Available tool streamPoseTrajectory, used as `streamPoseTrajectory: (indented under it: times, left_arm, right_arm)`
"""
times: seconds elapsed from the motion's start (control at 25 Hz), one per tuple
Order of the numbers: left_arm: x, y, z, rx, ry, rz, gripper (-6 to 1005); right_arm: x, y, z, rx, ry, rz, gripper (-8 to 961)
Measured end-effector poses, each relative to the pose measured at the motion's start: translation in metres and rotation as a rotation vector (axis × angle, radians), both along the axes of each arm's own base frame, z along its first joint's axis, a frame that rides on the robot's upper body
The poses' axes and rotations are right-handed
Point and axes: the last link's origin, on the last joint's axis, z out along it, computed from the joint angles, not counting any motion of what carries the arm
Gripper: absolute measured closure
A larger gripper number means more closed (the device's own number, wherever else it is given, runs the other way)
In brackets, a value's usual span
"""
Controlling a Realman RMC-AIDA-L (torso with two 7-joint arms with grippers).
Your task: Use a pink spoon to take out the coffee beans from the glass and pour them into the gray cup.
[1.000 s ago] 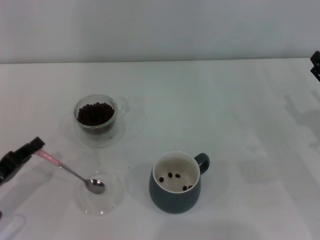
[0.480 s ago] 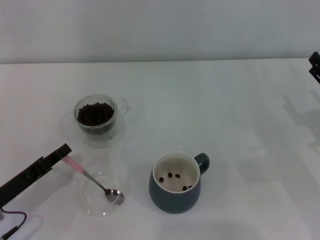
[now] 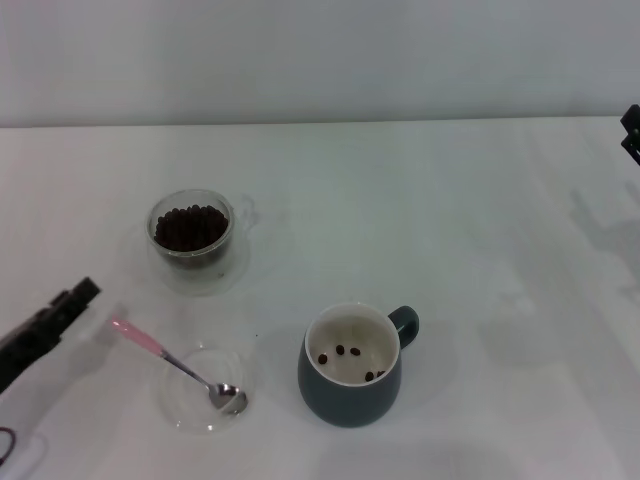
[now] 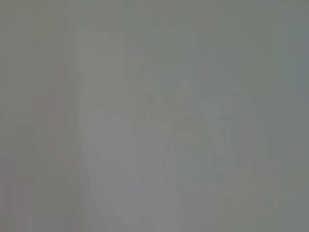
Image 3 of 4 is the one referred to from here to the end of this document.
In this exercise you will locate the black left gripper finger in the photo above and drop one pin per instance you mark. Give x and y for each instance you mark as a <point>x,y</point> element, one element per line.
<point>80,297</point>

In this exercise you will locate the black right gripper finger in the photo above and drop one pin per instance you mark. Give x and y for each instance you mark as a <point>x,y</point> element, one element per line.
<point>634,145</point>

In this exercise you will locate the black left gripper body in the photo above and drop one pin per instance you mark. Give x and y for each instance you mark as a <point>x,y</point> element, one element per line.
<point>25,345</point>

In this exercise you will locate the dark grey ceramic mug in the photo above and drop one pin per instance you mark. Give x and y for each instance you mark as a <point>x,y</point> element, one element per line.
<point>345,405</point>

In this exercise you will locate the clear glass cup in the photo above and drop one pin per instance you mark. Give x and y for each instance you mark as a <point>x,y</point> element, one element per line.
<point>192,257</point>

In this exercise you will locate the coffee bean heap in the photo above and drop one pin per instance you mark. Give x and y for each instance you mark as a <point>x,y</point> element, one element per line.
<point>190,229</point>

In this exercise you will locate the clear glass saucer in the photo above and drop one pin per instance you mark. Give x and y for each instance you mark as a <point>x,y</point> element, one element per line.
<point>235,275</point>

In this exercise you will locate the small clear glass dish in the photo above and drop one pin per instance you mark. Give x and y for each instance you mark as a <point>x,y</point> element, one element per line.
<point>200,415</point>

